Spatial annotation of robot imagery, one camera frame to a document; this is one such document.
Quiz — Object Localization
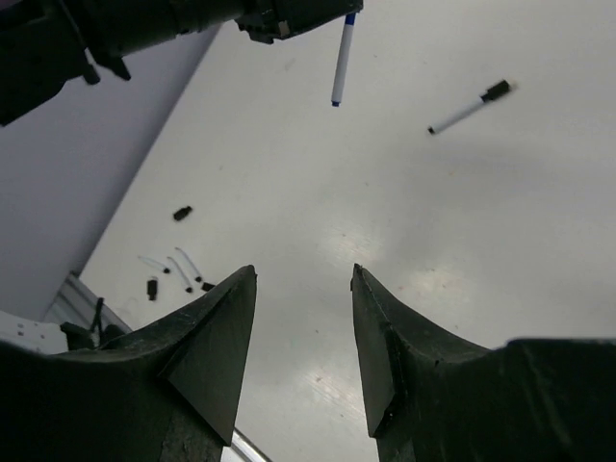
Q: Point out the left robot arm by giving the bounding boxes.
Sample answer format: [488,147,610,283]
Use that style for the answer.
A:
[1,0,364,126]

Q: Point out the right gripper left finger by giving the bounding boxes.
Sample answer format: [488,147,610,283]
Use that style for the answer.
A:
[1,266,257,461]

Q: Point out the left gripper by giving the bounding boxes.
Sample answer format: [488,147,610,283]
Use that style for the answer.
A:
[236,0,364,44]

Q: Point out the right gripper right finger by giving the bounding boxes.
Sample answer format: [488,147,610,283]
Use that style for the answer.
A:
[350,266,615,461]

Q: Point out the white pen black tip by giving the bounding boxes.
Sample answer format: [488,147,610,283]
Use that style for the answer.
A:
[427,98,485,136]

